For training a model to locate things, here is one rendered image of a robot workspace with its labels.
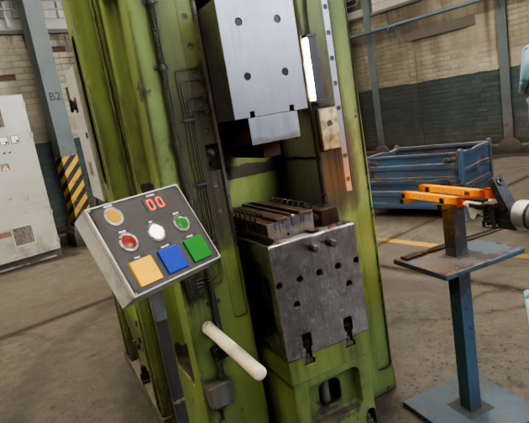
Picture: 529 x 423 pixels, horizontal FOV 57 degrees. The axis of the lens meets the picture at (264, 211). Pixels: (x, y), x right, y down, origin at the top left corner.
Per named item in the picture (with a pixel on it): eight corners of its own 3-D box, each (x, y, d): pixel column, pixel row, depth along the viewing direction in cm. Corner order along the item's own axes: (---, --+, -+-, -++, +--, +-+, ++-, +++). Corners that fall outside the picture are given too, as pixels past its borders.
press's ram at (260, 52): (327, 105, 184) (311, -8, 177) (234, 120, 168) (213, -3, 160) (274, 113, 221) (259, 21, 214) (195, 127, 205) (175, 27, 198)
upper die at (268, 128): (301, 136, 180) (296, 110, 179) (252, 145, 172) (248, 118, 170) (251, 139, 218) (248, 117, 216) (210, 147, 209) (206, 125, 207)
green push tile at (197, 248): (213, 254, 152) (200, 233, 153) (196, 262, 146) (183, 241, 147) (210, 256, 153) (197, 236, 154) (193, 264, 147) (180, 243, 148)
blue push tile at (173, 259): (190, 265, 144) (177, 243, 145) (171, 273, 139) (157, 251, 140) (187, 267, 145) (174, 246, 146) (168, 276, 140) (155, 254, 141)
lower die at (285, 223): (314, 228, 187) (311, 207, 186) (269, 242, 179) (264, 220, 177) (264, 216, 224) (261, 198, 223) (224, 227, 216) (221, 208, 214)
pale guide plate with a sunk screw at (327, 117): (342, 147, 204) (336, 105, 200) (323, 150, 200) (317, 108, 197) (338, 147, 206) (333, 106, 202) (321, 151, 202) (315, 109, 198)
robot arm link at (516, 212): (521, 204, 144) (543, 197, 148) (506, 202, 149) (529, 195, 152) (522, 233, 146) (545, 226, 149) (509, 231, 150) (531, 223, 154)
